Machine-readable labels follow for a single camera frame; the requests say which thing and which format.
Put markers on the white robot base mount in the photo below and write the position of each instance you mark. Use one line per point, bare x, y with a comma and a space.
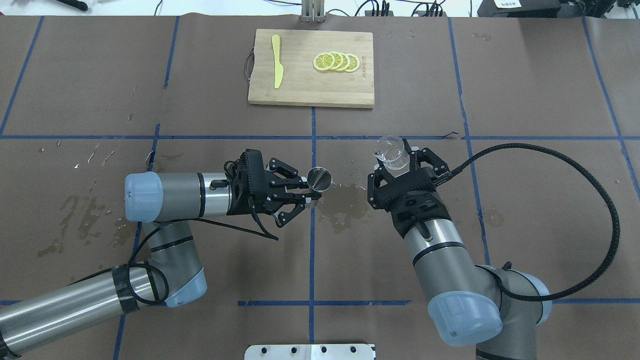
326, 351

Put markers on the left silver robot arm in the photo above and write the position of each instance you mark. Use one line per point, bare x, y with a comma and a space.
62, 218

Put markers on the yellow plastic knife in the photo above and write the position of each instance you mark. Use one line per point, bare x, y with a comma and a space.
275, 41

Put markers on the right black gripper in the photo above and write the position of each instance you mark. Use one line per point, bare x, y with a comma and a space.
434, 165

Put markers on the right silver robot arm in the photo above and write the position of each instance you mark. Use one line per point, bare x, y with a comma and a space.
467, 302

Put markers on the bamboo cutting board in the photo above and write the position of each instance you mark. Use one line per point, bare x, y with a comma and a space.
302, 84

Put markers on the lemon slice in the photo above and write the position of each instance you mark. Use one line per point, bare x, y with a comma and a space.
324, 61
336, 60
346, 61
353, 63

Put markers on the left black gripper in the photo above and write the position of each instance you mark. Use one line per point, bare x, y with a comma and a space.
266, 198

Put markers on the clear glass measuring beaker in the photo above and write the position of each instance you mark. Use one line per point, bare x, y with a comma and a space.
390, 150

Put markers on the steel double jigger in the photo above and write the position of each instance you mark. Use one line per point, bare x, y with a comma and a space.
319, 179

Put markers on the aluminium frame post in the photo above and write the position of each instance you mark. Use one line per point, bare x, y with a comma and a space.
313, 11

